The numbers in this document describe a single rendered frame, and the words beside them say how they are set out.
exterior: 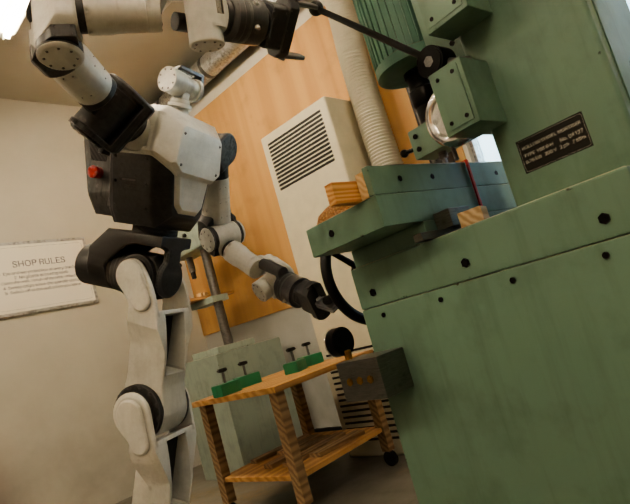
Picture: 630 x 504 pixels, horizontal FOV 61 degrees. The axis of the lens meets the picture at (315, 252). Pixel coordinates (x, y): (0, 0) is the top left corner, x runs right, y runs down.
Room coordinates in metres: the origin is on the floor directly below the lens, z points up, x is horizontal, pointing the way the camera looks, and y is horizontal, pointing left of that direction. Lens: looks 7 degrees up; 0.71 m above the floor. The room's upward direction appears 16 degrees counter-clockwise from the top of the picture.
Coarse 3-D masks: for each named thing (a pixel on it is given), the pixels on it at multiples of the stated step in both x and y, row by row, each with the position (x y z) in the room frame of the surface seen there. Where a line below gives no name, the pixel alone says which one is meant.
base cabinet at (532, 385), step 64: (576, 256) 0.80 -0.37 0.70; (384, 320) 1.11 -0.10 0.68; (448, 320) 1.00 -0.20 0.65; (512, 320) 0.90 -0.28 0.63; (576, 320) 0.82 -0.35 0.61; (448, 384) 1.03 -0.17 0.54; (512, 384) 0.93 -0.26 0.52; (576, 384) 0.85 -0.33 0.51; (448, 448) 1.06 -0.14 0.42; (512, 448) 0.96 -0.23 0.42; (576, 448) 0.88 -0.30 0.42
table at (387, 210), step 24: (408, 192) 1.00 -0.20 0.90; (432, 192) 1.05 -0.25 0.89; (456, 192) 1.10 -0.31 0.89; (480, 192) 1.16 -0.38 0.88; (504, 192) 1.22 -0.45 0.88; (336, 216) 1.02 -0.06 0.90; (360, 216) 0.98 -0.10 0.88; (384, 216) 0.94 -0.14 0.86; (408, 216) 0.99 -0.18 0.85; (432, 216) 1.03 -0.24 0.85; (312, 240) 1.09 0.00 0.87; (336, 240) 1.04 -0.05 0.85; (360, 240) 1.03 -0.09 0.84
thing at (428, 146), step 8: (416, 128) 1.17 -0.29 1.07; (424, 128) 1.15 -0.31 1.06; (416, 136) 1.17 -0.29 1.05; (424, 136) 1.16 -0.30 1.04; (416, 144) 1.18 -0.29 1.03; (424, 144) 1.16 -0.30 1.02; (432, 144) 1.15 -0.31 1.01; (416, 152) 1.18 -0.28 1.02; (424, 152) 1.17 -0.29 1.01; (432, 152) 1.16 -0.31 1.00; (440, 152) 1.17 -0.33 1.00; (448, 152) 1.20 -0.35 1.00
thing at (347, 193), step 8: (328, 184) 0.93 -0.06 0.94; (336, 184) 0.93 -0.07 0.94; (344, 184) 0.95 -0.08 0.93; (352, 184) 0.96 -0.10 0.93; (328, 192) 0.93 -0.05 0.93; (336, 192) 0.93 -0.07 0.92; (344, 192) 0.94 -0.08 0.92; (352, 192) 0.95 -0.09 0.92; (328, 200) 0.94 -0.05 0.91; (336, 200) 0.93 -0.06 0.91; (344, 200) 0.94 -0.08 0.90; (352, 200) 0.95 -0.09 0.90; (360, 200) 0.96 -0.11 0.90
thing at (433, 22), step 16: (416, 0) 0.92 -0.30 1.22; (432, 0) 0.90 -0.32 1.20; (448, 0) 0.87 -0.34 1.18; (464, 0) 0.86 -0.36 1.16; (480, 0) 0.89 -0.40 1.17; (432, 16) 0.90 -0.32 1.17; (448, 16) 0.88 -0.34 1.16; (464, 16) 0.89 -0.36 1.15; (480, 16) 0.91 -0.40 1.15; (432, 32) 0.92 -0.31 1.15; (448, 32) 0.93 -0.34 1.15; (464, 32) 0.95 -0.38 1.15
